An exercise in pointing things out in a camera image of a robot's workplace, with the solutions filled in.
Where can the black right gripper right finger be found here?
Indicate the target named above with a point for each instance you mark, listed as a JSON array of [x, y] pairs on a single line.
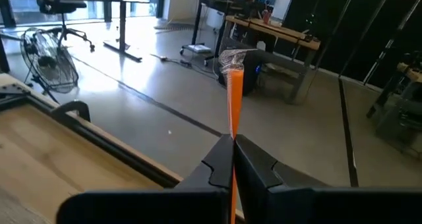
[[313, 207]]

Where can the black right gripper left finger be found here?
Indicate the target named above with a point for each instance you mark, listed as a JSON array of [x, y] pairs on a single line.
[[184, 207]]

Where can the grey equipment station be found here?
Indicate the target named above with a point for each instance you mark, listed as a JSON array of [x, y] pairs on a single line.
[[399, 112]]

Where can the black computer tower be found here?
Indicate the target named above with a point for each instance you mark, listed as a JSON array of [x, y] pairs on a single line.
[[254, 72]]

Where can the wooden desk with grey legs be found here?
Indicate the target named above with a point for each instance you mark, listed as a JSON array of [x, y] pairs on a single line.
[[280, 33]]

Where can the black partition screen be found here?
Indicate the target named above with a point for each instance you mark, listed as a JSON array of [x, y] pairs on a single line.
[[346, 29]]

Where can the black wheeled standing desk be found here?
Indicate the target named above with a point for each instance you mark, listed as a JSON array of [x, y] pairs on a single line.
[[201, 19]]

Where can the red cup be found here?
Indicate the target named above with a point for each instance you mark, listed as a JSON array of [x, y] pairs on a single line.
[[266, 16]]

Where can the black floor fan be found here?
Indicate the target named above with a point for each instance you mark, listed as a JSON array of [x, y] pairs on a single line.
[[49, 61]]

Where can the person at desk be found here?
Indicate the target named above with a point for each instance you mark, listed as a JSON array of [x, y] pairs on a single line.
[[249, 1]]

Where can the black office chair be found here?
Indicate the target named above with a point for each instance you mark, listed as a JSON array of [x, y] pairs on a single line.
[[61, 6]]

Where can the black table edge frame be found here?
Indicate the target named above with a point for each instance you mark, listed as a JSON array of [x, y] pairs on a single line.
[[99, 145]]

